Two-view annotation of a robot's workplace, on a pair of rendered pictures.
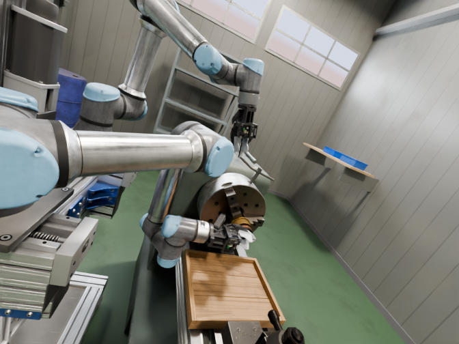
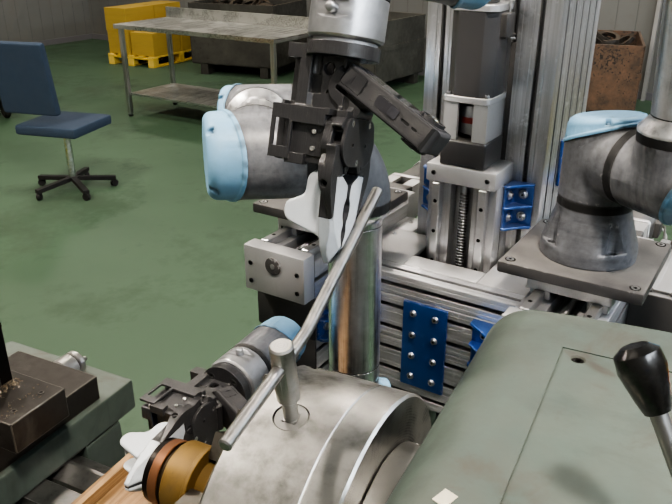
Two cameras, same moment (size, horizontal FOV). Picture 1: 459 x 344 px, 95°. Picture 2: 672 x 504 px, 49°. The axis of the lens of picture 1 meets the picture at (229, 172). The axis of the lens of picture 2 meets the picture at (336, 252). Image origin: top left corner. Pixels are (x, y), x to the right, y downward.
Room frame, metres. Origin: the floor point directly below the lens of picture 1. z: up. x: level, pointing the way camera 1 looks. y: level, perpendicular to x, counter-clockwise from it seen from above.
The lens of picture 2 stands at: (1.38, -0.44, 1.65)
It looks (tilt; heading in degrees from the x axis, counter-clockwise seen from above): 24 degrees down; 140
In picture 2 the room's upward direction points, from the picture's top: straight up
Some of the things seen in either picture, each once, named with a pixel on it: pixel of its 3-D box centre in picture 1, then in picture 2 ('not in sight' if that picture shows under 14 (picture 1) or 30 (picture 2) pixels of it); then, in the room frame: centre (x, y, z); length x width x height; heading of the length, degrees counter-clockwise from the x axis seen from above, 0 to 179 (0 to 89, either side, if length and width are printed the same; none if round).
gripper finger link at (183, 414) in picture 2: (237, 230); (180, 426); (0.72, -0.12, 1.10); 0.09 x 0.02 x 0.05; 112
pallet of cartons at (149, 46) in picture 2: not in sight; (157, 32); (-7.86, 4.30, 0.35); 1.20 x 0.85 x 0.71; 107
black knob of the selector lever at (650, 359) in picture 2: not in sight; (643, 376); (1.21, -0.02, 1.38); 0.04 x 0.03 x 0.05; 23
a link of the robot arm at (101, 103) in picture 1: (102, 102); (605, 154); (0.83, 0.58, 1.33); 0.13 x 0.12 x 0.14; 166
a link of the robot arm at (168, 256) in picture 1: (168, 247); not in sight; (0.63, 0.09, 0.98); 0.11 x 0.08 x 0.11; 55
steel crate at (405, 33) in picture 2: not in sight; (369, 50); (-4.78, 5.30, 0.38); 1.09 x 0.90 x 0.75; 107
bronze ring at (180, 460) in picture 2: (240, 228); (195, 481); (0.79, -0.14, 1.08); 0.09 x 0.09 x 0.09; 23
